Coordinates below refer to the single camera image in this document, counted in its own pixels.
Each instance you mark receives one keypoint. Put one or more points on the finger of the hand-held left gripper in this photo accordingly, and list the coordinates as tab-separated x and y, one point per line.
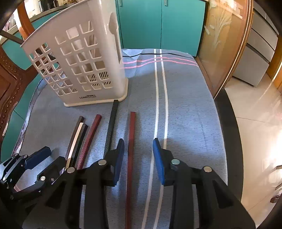
52	169
39	154

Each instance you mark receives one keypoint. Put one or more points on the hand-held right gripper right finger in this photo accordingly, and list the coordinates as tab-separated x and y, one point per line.
159	160

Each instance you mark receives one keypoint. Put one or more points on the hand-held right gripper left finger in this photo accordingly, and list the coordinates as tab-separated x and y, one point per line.
119	160

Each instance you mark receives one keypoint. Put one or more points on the dark red chopstick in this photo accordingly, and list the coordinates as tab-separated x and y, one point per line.
131	154
90	141

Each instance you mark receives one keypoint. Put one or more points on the black chopstick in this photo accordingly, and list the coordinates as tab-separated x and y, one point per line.
79	145
112	125

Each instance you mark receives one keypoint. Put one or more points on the white plastic utensil basket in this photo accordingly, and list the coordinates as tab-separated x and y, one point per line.
114	72

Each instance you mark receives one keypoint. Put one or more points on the blue plaid cloth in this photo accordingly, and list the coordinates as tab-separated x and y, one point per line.
189	121

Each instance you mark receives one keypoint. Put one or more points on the wooden dining chair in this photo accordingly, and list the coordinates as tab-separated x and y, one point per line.
273	200

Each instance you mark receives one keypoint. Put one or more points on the wooden framed glass door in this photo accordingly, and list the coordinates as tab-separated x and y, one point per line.
220	44

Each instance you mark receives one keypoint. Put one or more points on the teal base cabinets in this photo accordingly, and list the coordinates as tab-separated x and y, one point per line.
154	26

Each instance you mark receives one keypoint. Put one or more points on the silver refrigerator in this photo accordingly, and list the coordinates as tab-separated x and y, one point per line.
257	44

